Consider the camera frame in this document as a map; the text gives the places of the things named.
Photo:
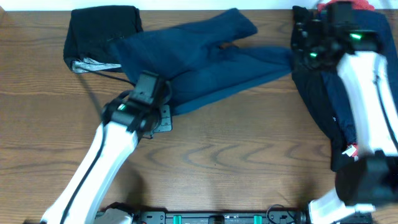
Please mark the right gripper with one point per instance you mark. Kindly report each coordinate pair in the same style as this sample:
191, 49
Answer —
300, 51

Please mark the black garment in pile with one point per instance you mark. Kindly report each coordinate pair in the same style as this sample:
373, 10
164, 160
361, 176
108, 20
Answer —
313, 92

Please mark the navy blue shorts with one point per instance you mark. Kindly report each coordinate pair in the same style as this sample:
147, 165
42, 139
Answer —
191, 57

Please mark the navy garment in pile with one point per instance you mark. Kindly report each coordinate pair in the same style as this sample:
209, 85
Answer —
368, 20

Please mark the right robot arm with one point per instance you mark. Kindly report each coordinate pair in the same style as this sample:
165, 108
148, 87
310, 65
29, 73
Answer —
345, 69

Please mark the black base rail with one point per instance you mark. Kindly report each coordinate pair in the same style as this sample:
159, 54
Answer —
230, 217

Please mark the red garment in pile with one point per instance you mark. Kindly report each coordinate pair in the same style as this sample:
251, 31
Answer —
356, 4

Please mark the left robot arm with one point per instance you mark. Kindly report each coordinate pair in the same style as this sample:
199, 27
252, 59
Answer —
125, 120

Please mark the folded black garment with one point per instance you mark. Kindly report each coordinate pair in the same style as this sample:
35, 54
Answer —
90, 33

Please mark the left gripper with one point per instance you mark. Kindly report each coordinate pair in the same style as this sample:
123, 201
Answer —
167, 113

